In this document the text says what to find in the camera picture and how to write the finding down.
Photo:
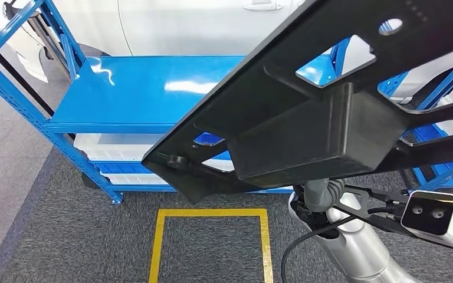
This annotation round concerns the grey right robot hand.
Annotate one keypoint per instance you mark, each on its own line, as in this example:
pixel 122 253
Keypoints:
pixel 315 195

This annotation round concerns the black plastic plate bracket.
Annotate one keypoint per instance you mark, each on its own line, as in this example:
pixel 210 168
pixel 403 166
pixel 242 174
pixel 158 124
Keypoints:
pixel 289 136

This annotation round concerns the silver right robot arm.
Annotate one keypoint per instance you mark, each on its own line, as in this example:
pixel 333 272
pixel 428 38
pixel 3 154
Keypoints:
pixel 355 254

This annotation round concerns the blue steel shelf rack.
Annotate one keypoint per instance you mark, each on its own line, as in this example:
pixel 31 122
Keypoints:
pixel 132 90
pixel 451 177

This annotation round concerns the white plastic tray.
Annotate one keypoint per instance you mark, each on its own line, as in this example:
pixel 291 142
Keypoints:
pixel 220 165
pixel 113 146
pixel 132 179

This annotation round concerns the yellow floor tape square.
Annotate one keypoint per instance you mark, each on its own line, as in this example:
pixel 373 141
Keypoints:
pixel 211 213

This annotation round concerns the white car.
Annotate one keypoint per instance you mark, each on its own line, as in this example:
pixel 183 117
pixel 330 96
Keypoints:
pixel 171 27

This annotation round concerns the black slim bar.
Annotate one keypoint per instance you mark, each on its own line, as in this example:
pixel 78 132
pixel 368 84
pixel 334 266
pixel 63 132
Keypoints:
pixel 15 72

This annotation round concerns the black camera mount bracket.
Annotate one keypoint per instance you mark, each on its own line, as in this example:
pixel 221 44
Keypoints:
pixel 386 226

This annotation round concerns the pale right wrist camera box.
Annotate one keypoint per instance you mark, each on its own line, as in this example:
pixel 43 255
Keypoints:
pixel 437 218

